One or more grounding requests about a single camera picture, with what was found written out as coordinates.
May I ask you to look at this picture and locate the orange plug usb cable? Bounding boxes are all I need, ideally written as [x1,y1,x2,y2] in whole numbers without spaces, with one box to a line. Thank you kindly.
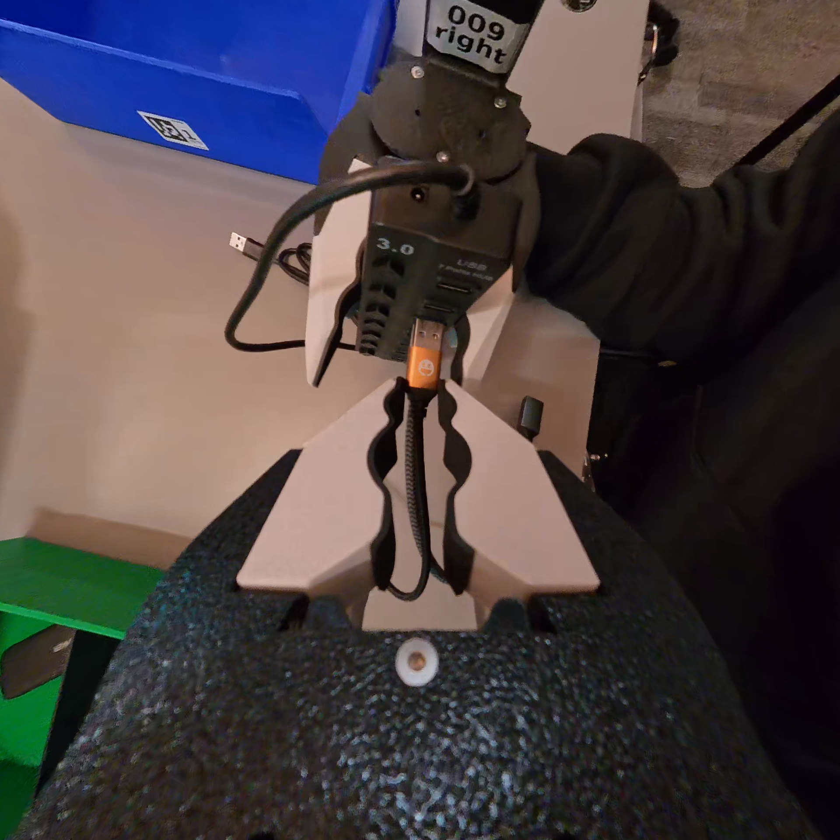
[384,318,455,602]

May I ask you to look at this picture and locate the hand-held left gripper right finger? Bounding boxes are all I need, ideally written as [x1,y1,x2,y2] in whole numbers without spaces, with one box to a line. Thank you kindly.
[438,378,601,626]

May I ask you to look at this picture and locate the person's black clothing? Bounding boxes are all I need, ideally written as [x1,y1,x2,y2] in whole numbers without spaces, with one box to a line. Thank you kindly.
[587,112,840,840]

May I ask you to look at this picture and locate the person's right forearm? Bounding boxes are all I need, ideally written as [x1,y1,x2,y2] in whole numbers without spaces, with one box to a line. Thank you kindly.
[525,133,840,368]

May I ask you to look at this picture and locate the green plastic bin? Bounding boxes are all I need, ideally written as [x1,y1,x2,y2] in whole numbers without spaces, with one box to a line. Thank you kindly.
[0,537,165,840]

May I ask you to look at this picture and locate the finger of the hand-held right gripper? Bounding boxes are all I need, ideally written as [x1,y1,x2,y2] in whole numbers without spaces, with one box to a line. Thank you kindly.
[449,282,519,389]
[305,157,378,389]

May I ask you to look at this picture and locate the thin black hub cable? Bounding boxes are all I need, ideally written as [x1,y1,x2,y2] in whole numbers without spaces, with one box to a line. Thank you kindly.
[224,161,477,353]

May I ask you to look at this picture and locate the black usb hub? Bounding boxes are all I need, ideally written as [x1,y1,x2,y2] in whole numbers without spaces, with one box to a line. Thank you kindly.
[354,172,522,366]

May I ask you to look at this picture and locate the flat black device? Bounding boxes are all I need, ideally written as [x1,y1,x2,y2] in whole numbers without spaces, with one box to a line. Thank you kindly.
[0,623,75,700]

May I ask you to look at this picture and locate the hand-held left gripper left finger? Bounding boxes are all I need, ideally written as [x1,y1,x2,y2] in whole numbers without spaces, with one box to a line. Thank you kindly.
[235,377,400,626]

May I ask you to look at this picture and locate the blue plastic bin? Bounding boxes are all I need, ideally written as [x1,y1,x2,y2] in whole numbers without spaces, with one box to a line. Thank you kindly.
[0,0,399,186]

